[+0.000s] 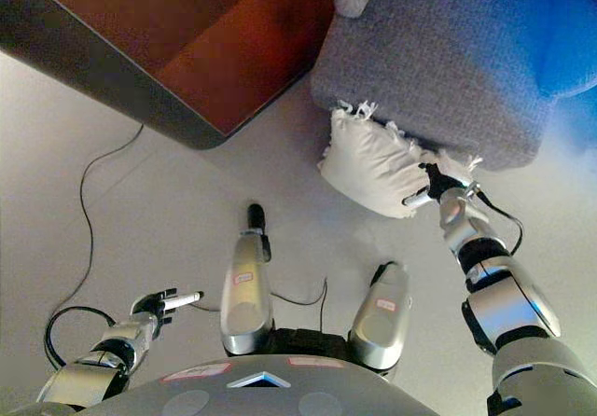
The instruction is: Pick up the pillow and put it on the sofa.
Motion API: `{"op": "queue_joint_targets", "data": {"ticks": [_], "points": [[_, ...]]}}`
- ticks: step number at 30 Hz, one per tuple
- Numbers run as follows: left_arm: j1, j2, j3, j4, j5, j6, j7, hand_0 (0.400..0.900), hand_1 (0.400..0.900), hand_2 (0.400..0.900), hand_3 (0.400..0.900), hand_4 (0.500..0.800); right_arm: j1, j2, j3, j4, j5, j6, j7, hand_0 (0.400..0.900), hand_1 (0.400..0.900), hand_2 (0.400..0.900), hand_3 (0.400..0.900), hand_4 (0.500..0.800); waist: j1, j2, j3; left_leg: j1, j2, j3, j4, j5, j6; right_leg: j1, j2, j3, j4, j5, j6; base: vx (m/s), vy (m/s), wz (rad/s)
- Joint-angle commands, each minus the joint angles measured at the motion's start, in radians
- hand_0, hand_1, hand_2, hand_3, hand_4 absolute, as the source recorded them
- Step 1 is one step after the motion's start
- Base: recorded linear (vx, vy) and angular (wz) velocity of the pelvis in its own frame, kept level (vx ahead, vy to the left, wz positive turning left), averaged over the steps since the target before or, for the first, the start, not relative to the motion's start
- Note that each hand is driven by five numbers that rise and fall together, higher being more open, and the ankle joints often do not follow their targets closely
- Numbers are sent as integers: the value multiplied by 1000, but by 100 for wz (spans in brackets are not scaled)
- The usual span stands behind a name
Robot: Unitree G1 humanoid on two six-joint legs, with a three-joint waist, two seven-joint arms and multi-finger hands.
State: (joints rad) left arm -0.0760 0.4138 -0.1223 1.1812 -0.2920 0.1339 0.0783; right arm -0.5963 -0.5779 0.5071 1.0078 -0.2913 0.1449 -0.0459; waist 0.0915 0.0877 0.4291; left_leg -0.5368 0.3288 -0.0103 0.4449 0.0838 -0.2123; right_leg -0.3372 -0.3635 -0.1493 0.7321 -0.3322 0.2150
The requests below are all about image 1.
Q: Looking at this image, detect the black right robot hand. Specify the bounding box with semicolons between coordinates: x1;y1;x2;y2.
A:
401;161;477;210

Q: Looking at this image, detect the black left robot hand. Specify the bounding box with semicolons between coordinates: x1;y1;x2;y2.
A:
130;287;205;326

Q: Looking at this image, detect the white tasselled pillow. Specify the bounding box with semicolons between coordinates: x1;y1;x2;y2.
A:
317;100;484;220

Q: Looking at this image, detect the silver left robot leg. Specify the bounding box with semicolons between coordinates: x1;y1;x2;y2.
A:
219;203;274;356

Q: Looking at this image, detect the silver robot leg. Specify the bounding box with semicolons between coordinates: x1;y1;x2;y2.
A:
348;260;412;371
219;203;274;356

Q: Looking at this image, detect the grey fabric armchair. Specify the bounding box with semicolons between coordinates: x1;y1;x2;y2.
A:
310;0;597;171

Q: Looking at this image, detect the grey robot torso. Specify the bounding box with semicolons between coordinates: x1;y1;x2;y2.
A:
69;327;439;416

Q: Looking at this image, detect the silver right robot leg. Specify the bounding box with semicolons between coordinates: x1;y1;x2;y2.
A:
348;260;412;371

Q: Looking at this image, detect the brown wooden cabinet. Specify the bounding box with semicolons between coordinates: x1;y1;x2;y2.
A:
0;0;337;151

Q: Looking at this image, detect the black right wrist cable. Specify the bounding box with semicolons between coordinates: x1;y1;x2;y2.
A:
475;190;524;257

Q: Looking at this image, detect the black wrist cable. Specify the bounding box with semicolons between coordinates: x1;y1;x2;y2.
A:
43;306;116;370
475;190;524;257

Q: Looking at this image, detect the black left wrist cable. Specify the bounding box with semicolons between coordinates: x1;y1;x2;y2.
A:
43;306;116;370

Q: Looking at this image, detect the thin black floor cable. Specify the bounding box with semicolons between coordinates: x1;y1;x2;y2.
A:
49;124;145;319

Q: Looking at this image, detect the thin cable between legs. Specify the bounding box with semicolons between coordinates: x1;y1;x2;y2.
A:
270;278;329;333

